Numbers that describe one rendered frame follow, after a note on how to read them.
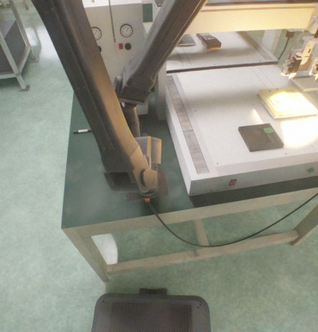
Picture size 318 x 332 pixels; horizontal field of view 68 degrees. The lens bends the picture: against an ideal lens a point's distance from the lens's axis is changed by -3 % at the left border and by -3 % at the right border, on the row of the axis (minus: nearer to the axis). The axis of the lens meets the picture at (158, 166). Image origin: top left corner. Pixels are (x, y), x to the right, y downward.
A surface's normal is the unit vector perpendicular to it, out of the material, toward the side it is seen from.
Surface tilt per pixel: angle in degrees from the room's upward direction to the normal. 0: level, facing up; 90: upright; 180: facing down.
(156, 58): 113
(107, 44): 90
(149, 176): 70
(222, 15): 90
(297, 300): 0
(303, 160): 0
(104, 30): 90
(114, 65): 90
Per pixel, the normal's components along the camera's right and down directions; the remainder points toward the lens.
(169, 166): -0.01, -0.63
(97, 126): -0.33, 0.57
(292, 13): 0.17, 0.76
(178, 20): 0.04, 0.96
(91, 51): 0.88, -0.01
